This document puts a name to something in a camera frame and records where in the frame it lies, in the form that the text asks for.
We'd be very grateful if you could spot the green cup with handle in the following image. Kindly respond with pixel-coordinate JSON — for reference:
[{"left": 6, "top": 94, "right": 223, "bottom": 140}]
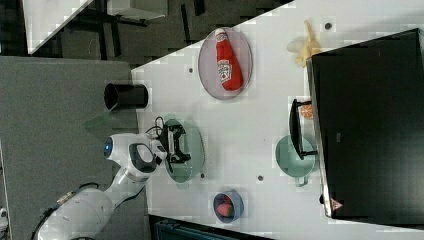
[{"left": 275, "top": 135, "right": 316, "bottom": 187}]

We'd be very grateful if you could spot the green oval strainer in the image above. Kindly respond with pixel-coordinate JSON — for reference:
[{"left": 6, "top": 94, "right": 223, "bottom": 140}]
[{"left": 164, "top": 119, "right": 205, "bottom": 184}]

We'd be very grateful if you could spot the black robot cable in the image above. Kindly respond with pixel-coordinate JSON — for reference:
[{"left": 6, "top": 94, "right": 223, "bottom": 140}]
[{"left": 145, "top": 115, "right": 166, "bottom": 138}]

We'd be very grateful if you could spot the black toaster oven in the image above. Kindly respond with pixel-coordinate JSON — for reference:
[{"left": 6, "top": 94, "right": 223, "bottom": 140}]
[{"left": 289, "top": 28, "right": 424, "bottom": 228}]

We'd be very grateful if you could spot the red fruit toy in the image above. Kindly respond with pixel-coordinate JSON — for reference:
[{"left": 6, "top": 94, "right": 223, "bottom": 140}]
[
  {"left": 217, "top": 203, "right": 233, "bottom": 217},
  {"left": 223, "top": 195, "right": 232, "bottom": 204}
]

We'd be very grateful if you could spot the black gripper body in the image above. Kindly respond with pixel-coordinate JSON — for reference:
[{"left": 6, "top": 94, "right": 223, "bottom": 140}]
[{"left": 160, "top": 125, "right": 191, "bottom": 164}]

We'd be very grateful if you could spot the red ketchup bottle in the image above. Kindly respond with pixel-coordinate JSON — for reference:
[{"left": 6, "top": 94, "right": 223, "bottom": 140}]
[{"left": 215, "top": 28, "right": 243, "bottom": 91}]

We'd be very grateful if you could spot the grey round plate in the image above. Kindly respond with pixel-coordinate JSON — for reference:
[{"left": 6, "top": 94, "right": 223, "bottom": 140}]
[{"left": 198, "top": 27, "right": 252, "bottom": 100}]

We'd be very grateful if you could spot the black cylinder holder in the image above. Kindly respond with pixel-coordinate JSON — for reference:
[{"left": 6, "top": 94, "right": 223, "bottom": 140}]
[{"left": 104, "top": 83, "right": 149, "bottom": 110}]

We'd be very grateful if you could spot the orange slice toy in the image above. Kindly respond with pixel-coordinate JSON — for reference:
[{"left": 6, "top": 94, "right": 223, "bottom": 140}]
[{"left": 301, "top": 105, "right": 313, "bottom": 119}]

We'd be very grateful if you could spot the blue bowl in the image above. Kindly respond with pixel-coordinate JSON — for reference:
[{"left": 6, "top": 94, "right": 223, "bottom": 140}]
[{"left": 213, "top": 190, "right": 244, "bottom": 224}]

